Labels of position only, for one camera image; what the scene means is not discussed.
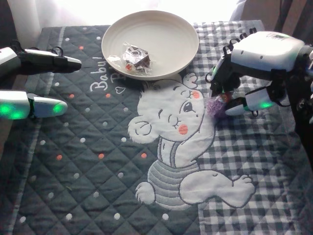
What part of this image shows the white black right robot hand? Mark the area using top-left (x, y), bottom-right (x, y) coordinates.
top-left (205, 27), bottom-right (306, 117)

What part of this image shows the clear dark candy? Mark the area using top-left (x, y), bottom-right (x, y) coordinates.
top-left (107, 41), bottom-right (154, 75)

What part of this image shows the white curtain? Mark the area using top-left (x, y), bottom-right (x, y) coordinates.
top-left (7, 0), bottom-right (243, 28)

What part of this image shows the cream round plate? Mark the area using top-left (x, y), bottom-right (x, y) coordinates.
top-left (101, 10), bottom-right (200, 81)

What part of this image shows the grey quilt with bear print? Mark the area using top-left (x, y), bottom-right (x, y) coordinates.
top-left (6, 20), bottom-right (313, 235)

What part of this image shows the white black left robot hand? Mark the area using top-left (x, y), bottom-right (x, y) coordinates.
top-left (0, 46), bottom-right (83, 120)

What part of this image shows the purple candy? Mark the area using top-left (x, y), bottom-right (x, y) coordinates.
top-left (206, 94), bottom-right (227, 120)

